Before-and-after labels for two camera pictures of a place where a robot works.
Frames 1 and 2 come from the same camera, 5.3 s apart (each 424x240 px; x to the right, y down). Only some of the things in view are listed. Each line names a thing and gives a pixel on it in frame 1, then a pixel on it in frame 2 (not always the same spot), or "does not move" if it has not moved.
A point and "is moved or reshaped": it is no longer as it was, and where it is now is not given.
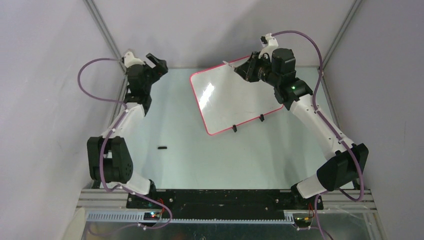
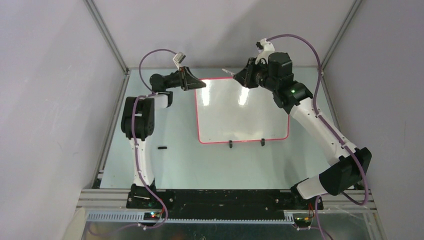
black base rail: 225,203 does not move
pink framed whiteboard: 227,102 is moved or reshaped
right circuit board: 302,221 does not move
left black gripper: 160,65 to 187,81
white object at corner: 75,229 does not move
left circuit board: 151,216 does not move
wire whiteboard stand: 261,118 to 262,143
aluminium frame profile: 100,198 does not move
